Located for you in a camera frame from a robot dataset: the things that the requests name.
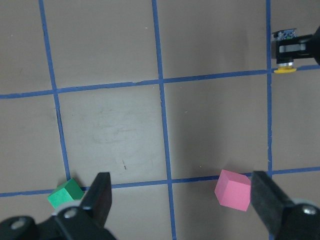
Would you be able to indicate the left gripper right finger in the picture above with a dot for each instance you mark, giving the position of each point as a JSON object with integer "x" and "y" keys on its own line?
{"x": 269, "y": 201}

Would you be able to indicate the yellow push button switch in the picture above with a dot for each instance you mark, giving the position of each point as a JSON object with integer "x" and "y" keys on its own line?
{"x": 282, "y": 48}

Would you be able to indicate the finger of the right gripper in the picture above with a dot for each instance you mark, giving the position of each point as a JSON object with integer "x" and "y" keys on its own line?
{"x": 309, "y": 46}

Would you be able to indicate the pink cube near centre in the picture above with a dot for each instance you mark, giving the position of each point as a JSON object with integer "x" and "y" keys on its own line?
{"x": 233, "y": 190}

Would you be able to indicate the green cube by left base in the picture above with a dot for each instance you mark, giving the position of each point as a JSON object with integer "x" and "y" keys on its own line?
{"x": 66, "y": 192}

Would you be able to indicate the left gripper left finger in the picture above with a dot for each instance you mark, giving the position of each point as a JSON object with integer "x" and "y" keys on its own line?
{"x": 98, "y": 200}

